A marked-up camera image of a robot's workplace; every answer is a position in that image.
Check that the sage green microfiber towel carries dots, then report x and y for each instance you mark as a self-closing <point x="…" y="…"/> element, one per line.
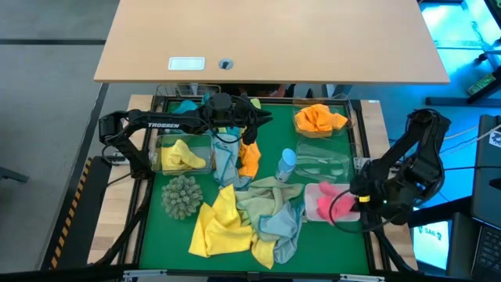
<point x="266" y="196"/>

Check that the green table mat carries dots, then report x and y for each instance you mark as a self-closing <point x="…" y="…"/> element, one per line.
<point x="332" y="246"/>

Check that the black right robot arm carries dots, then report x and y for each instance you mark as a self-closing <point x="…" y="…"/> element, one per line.
<point x="426" y="137"/>

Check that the light blue spray bottle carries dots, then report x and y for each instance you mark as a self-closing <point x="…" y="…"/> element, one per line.
<point x="285" y="164"/>

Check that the yellow waffle microfiber towel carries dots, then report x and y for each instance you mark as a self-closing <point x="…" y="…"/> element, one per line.
<point x="219" y="235"/>

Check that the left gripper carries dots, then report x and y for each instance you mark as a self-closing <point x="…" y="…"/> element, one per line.
<point x="223" y="117"/>

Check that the teal microfiber towel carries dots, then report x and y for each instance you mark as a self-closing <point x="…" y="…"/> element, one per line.
<point x="186" y="106"/>

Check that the black laptop computer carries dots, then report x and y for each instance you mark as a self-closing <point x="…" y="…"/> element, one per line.
<point x="487" y="176"/>

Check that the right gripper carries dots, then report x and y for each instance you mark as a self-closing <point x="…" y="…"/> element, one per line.
<point x="370" y="190"/>

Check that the silver aluminium bracket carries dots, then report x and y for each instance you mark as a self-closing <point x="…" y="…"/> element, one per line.
<point x="145" y="274"/>
<point x="362" y="278"/>

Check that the pink microfiber towel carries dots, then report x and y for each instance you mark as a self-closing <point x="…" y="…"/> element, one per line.
<point x="332" y="203"/>

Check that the light wooden desk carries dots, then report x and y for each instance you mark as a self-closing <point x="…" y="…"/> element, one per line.
<point x="274" y="35"/>

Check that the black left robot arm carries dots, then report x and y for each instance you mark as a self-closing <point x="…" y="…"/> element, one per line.
<point x="164" y="124"/>

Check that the black desk foot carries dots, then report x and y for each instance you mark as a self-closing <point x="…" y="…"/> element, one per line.
<point x="450" y="100"/>

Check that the grey chair base leg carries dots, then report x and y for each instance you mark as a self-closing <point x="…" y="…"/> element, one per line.
<point x="13" y="175"/>

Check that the yellow fluffy microfiber towel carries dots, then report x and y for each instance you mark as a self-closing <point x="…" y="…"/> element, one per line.
<point x="264" y="252"/>

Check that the orange microfiber towel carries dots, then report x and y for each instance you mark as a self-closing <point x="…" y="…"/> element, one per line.
<point x="317" y="119"/>
<point x="250" y="160"/>

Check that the small monitor showing logo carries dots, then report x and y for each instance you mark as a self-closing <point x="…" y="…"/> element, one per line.
<point x="430" y="243"/>

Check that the black table frame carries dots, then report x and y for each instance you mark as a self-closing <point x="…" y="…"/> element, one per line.
<point x="138" y="235"/>

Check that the green spiky ball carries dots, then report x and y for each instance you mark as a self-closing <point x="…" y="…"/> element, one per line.
<point x="182" y="197"/>

